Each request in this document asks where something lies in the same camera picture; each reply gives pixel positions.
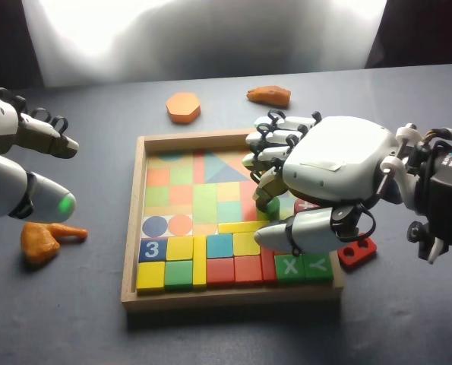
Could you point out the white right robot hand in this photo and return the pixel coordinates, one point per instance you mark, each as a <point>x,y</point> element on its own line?
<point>339,159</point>

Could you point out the red plus cylinder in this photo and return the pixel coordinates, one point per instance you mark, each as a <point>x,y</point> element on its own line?
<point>305,207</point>

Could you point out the green minus cylinder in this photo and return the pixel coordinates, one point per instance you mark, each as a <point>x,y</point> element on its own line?
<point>271,211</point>

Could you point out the red block with two holes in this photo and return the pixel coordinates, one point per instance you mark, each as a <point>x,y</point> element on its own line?
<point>358,260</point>

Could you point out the orange hexagon block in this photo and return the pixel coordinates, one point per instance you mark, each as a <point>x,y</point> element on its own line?
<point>183,106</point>

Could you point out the orange toy bread piece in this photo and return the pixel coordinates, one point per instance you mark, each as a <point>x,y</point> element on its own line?
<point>269,95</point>

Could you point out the white backdrop sheet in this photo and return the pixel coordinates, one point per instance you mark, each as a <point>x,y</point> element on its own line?
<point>96,38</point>

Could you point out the orange toy chicken drumstick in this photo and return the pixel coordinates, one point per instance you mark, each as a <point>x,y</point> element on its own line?
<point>39,243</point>

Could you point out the wooden tray with colourful print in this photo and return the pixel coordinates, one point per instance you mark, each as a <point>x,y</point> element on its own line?
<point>172,190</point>

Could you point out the grey table cloth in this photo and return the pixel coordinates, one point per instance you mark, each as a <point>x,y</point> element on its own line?
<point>58,323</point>

